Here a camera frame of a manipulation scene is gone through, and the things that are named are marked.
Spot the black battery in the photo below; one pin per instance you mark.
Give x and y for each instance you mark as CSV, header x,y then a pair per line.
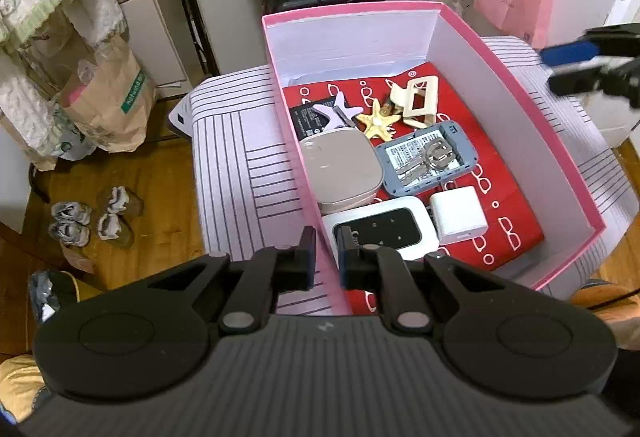
x,y
304,122

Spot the silver keys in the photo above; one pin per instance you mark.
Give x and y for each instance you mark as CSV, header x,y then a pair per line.
x,y
435,154

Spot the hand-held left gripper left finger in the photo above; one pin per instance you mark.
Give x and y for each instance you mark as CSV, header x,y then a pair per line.
x,y
310,253

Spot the black coat rack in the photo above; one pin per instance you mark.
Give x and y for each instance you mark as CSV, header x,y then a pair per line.
x,y
37,182

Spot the red printed bag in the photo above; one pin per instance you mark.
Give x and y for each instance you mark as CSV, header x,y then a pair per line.
x,y
520,197

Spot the bin with black bag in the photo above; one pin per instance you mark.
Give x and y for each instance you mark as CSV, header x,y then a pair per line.
x,y
47,292

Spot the cream claw hair clip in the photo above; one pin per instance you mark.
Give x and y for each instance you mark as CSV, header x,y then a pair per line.
x,y
397,94

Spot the brown paper bag green label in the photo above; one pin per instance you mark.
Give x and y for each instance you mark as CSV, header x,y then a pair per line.
x,y
110,97

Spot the yellow starfish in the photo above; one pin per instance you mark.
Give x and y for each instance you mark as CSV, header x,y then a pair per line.
x,y
378,122

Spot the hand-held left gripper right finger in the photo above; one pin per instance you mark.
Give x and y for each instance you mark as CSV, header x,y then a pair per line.
x,y
343,248

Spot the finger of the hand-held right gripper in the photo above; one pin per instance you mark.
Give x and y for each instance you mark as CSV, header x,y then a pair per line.
x,y
570,53
575,79

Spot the striped tablecloth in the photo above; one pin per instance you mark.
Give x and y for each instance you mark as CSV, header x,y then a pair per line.
x,y
235,167

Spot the gold tin case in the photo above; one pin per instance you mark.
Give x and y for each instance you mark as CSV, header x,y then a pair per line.
x,y
340,167

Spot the white pocket router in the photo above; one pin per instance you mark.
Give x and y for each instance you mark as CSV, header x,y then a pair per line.
x,y
380,222

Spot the brown shoe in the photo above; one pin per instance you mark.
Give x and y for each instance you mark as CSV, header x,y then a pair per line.
x,y
120,202
114,229

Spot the brown paper tag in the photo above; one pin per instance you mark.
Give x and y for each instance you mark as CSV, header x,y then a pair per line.
x,y
79,261

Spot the purple hair clip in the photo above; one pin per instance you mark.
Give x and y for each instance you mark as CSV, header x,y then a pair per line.
x,y
337,109

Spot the yellow cloth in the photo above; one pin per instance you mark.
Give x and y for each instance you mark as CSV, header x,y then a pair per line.
x,y
20,387

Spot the white charger cube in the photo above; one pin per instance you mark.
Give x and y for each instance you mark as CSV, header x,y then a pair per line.
x,y
457,214

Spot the pink cardboard box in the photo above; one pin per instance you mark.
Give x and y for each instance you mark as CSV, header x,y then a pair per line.
x,y
350,42

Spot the grey pocket router body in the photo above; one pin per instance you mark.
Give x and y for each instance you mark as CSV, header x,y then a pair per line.
x,y
395,182

